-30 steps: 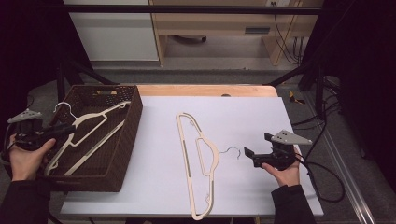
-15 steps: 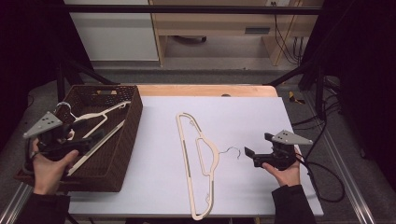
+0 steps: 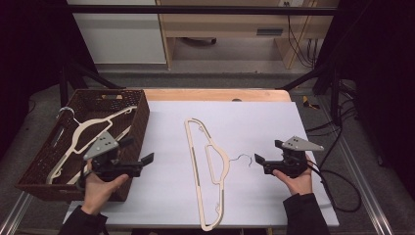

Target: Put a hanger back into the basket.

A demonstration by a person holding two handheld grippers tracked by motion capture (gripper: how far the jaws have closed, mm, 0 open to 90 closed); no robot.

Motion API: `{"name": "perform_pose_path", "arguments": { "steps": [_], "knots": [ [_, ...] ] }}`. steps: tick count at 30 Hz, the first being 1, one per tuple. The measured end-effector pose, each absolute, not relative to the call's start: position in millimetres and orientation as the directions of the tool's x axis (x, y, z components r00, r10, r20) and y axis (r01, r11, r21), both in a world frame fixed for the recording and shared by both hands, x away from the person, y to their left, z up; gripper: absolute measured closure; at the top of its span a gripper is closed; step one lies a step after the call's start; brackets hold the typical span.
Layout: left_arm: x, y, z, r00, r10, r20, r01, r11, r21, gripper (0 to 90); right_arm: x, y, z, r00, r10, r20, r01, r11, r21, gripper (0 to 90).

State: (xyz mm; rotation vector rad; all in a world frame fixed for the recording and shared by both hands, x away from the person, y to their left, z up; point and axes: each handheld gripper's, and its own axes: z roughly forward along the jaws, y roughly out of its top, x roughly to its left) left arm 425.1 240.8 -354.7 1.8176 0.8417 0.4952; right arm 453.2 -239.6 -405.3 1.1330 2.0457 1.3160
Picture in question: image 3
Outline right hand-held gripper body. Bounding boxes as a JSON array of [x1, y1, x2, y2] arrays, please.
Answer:
[[263, 135, 325, 179]]

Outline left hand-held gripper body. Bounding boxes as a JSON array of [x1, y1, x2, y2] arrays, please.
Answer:
[[83, 131, 145, 182]]

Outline beige plastic clothes hanger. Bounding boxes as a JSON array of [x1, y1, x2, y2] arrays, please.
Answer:
[[45, 105, 138, 185], [184, 117, 254, 232]]

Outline brown woven basket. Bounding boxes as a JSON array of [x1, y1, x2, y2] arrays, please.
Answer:
[[14, 88, 151, 203]]

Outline person's right hand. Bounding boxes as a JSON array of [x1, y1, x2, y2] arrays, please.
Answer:
[[273, 156, 314, 196]]

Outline person's left hand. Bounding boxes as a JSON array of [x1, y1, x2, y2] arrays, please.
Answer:
[[80, 161, 130, 216]]

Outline yellow and black tool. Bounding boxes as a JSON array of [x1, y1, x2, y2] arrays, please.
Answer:
[[301, 95, 321, 111]]

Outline black metal stand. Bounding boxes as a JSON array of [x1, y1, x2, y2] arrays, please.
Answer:
[[58, 48, 126, 109], [277, 62, 344, 126]]

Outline white cabinet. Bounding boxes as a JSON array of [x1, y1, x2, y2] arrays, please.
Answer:
[[67, 0, 167, 66]]

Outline dark curtain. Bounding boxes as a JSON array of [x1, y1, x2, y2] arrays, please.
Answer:
[[312, 0, 415, 197], [0, 0, 99, 158]]

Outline light wooden desk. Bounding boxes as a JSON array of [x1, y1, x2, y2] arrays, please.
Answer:
[[156, 0, 341, 71]]

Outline black floor cables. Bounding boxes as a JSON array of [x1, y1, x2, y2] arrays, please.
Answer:
[[306, 81, 360, 167]]

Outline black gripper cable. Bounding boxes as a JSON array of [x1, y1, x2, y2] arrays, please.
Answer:
[[306, 160, 362, 213]]

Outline metal floor rail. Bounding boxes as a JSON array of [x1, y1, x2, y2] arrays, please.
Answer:
[[317, 97, 395, 235], [0, 190, 35, 235]]

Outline black wall cables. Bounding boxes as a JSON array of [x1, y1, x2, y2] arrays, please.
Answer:
[[286, 1, 319, 70]]

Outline black horizontal frame bar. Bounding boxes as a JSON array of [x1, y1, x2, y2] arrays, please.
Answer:
[[65, 4, 339, 17]]

